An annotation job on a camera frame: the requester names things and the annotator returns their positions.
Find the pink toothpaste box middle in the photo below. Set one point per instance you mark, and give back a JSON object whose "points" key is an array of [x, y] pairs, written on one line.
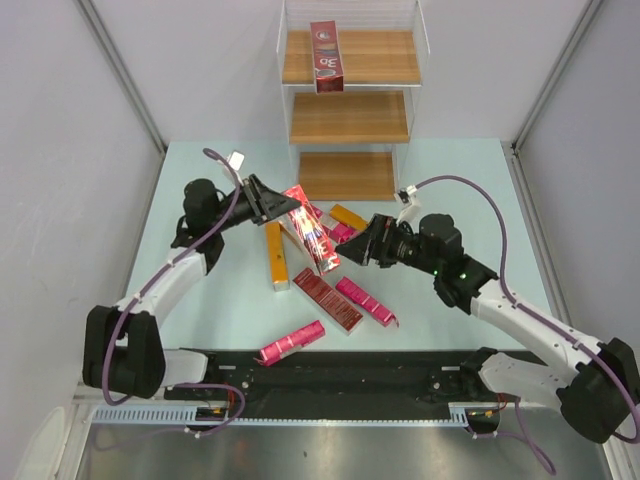
{"points": [[360, 297]]}

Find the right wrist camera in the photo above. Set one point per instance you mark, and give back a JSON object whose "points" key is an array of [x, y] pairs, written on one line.
{"points": [[410, 204]]}

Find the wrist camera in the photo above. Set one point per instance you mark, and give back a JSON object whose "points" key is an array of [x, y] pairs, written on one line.
{"points": [[410, 204], [236, 160]]}

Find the red silver 3D toothpaste box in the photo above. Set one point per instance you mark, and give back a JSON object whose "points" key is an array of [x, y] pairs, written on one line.
{"points": [[307, 229]]}

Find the orange toothpaste box right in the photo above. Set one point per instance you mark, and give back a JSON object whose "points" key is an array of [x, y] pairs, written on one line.
{"points": [[348, 217]]}

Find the clear acrylic wooden shelf unit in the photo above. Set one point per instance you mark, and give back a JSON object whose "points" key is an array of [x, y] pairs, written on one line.
{"points": [[352, 144]]}

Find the dark red toothpaste box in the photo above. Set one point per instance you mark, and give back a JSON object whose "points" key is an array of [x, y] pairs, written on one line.
{"points": [[338, 308]]}

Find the white slotted cable duct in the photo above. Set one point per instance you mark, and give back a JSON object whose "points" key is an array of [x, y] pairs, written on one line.
{"points": [[448, 415]]}

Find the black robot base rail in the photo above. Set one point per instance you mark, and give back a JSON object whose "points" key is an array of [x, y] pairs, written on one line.
{"points": [[343, 382]]}

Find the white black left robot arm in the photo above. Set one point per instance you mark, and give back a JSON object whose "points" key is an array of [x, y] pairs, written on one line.
{"points": [[123, 351]]}

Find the pink toothpaste box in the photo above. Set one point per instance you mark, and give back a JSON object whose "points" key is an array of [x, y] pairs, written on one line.
{"points": [[291, 343], [336, 230], [360, 297]]}

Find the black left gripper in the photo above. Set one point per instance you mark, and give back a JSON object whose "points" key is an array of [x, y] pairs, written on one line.
{"points": [[264, 204]]}

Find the orange toothpaste box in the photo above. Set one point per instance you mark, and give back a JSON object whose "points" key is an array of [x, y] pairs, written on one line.
{"points": [[276, 256], [348, 217]]}

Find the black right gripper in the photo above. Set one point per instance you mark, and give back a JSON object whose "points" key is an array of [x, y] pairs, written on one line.
{"points": [[375, 244]]}

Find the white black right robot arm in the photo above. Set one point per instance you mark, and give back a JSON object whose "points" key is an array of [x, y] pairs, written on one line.
{"points": [[594, 385]]}

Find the pink toothpaste box lower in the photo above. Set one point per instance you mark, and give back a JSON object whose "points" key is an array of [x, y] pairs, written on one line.
{"points": [[291, 343]]}

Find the orange toothpaste box left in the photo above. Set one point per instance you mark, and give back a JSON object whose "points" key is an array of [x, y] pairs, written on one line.
{"points": [[276, 256]]}

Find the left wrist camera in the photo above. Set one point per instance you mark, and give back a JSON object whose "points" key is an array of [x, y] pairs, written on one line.
{"points": [[236, 160]]}

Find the pink toothpaste box upper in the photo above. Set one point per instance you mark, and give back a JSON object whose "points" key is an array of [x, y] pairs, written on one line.
{"points": [[336, 230]]}

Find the gold silver toothpaste box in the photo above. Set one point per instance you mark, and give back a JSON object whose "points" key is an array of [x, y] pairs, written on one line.
{"points": [[293, 238]]}

